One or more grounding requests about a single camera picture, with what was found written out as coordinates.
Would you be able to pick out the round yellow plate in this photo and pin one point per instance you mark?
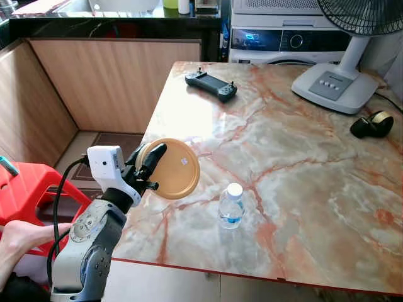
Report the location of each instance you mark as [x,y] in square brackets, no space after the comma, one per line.
[179,170]

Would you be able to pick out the small white bottle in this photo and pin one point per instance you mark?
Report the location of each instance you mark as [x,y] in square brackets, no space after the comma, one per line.
[184,6]

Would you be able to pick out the clear plastic water bottle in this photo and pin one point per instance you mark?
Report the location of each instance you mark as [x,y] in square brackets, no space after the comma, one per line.
[231,211]

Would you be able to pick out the person's bare foot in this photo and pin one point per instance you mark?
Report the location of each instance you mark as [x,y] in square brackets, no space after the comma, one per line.
[28,242]

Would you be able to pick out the orange veined marble table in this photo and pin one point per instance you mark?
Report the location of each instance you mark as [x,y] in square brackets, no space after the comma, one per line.
[302,189]

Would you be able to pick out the black kitchen countertop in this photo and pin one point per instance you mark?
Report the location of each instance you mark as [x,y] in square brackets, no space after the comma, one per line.
[94,24]

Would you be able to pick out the white washing machine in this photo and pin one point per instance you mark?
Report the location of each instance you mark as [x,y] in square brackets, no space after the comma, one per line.
[283,41]

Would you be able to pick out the wooden panel bench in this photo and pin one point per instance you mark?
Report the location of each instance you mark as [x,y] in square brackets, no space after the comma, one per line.
[113,88]

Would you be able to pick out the white table fan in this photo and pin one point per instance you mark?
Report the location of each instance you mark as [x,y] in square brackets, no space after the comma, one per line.
[337,85]

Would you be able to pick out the black and gold roller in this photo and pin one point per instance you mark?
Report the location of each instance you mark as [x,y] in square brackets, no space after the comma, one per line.
[371,124]

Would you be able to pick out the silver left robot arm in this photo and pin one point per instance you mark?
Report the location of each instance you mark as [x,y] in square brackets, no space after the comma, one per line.
[88,251]

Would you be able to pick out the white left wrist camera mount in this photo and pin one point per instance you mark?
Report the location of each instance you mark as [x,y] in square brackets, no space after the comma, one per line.
[104,165]

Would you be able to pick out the black handheld game controller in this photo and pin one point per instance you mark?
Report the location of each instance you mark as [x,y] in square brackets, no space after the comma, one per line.
[211,83]

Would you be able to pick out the red plastic stool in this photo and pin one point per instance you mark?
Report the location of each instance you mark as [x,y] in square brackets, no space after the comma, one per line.
[31,189]

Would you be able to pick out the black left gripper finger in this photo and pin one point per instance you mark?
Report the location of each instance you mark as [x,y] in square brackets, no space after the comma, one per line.
[154,157]

